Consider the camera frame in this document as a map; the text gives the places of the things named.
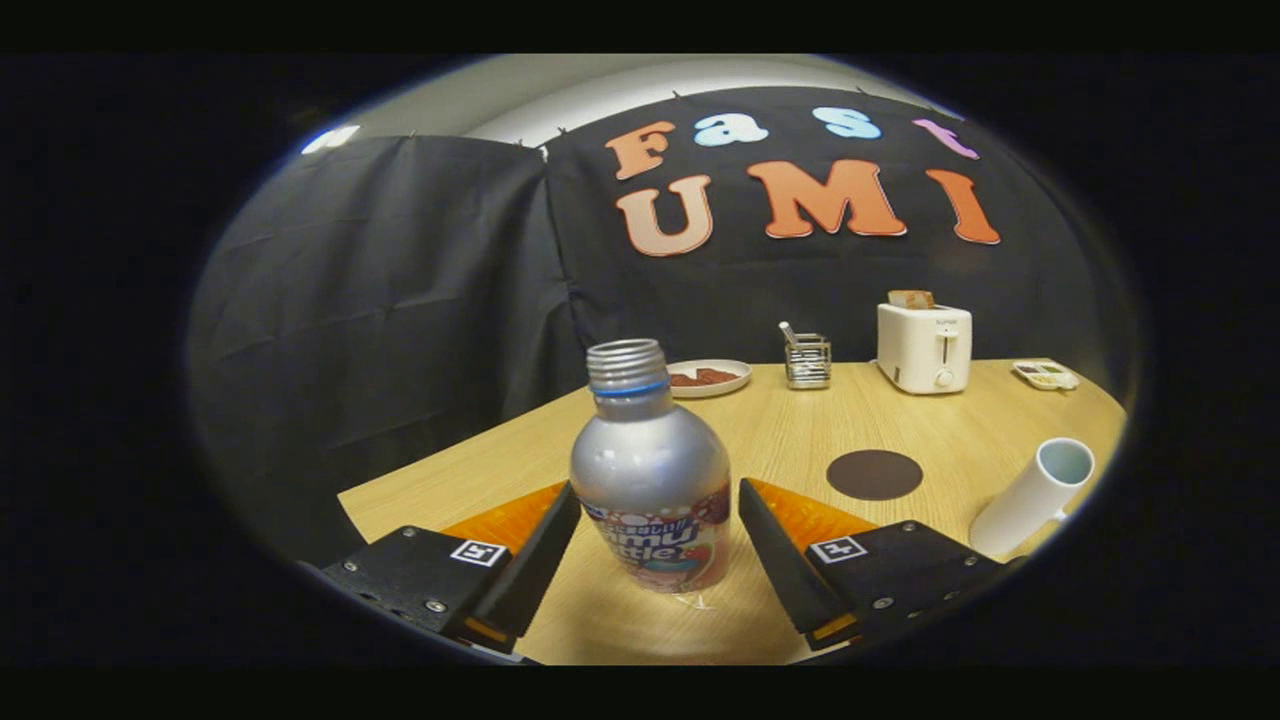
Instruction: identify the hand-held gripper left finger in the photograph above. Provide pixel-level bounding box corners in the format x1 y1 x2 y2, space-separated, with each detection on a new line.
320 480 583 656

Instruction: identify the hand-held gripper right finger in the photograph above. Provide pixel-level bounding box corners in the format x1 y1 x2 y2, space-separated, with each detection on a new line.
739 477 1027 652

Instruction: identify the dark brown round coaster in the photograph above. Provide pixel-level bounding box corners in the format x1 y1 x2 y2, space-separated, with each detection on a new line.
826 449 924 502

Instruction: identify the silver juice bottle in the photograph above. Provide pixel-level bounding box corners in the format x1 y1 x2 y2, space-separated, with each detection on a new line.
569 338 733 595

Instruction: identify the white cup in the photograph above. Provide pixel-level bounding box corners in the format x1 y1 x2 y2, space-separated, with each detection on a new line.
968 437 1097 559

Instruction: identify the wooden table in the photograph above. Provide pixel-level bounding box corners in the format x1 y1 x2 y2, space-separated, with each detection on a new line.
337 358 1129 666

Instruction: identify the white plate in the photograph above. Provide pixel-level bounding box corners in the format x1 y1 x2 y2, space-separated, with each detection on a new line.
666 359 753 399

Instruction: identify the white toaster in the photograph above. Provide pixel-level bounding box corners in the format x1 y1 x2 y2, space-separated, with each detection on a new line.
876 302 973 395

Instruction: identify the black backdrop cloth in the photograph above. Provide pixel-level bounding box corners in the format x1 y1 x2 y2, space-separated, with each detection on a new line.
185 85 1141 567

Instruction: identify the white divided condiment tray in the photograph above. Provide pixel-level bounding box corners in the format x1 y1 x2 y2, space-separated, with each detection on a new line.
1012 360 1081 391

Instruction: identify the metal wire holder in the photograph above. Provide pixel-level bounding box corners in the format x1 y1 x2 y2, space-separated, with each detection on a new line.
784 333 833 390

